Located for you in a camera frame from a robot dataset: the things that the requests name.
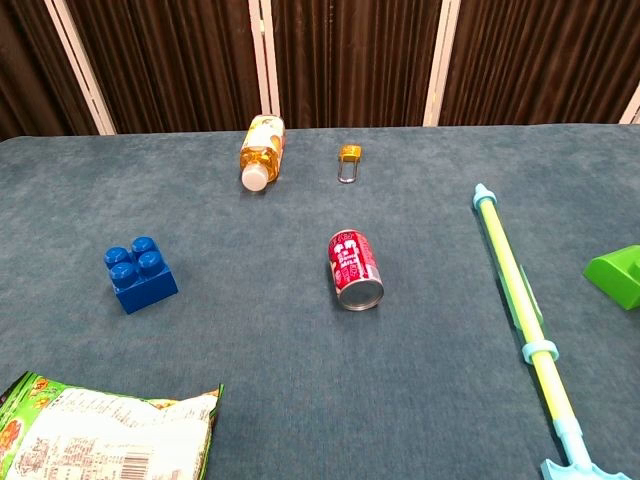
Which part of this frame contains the green toy building block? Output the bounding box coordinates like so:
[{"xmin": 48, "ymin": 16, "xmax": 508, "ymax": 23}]
[{"xmin": 582, "ymin": 244, "xmax": 640, "ymax": 312}]

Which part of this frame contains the blue toy building block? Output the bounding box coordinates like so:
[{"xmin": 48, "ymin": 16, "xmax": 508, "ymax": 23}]
[{"xmin": 103, "ymin": 235, "xmax": 180, "ymax": 316}]

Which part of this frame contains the blue and yellow toy water pump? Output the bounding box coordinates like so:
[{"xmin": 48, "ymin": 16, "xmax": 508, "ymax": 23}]
[{"xmin": 471, "ymin": 183, "xmax": 632, "ymax": 480}]

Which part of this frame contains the red soda can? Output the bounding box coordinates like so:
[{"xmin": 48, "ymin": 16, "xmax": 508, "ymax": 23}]
[{"xmin": 327, "ymin": 229, "xmax": 385, "ymax": 312}]

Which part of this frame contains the yellow padlock with long shackle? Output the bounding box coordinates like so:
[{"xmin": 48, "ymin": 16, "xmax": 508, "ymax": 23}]
[{"xmin": 337, "ymin": 144, "xmax": 364, "ymax": 185}]

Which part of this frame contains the tea bottle with white cap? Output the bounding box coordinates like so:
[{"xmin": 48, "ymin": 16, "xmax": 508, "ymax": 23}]
[{"xmin": 238, "ymin": 114, "xmax": 287, "ymax": 192}]

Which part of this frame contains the blue felt table cloth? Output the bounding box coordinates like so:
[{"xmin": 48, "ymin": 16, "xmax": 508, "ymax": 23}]
[{"xmin": 0, "ymin": 123, "xmax": 640, "ymax": 480}]

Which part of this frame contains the dark brown curtain panel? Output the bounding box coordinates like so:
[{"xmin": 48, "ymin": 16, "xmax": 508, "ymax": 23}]
[
  {"xmin": 438, "ymin": 0, "xmax": 640, "ymax": 126},
  {"xmin": 67, "ymin": 0, "xmax": 262, "ymax": 135},
  {"xmin": 0, "ymin": 0, "xmax": 99, "ymax": 142},
  {"xmin": 271, "ymin": 0, "xmax": 442, "ymax": 129}
]

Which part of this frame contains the green snack bag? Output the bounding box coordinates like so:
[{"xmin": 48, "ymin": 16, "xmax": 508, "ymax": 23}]
[{"xmin": 0, "ymin": 370, "xmax": 225, "ymax": 480}]

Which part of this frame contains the white screen frame post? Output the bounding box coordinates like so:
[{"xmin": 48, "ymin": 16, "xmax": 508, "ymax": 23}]
[
  {"xmin": 422, "ymin": 0, "xmax": 461, "ymax": 127},
  {"xmin": 618, "ymin": 79, "xmax": 640, "ymax": 125},
  {"xmin": 43, "ymin": 0, "xmax": 117, "ymax": 136},
  {"xmin": 248, "ymin": 0, "xmax": 281, "ymax": 117}
]

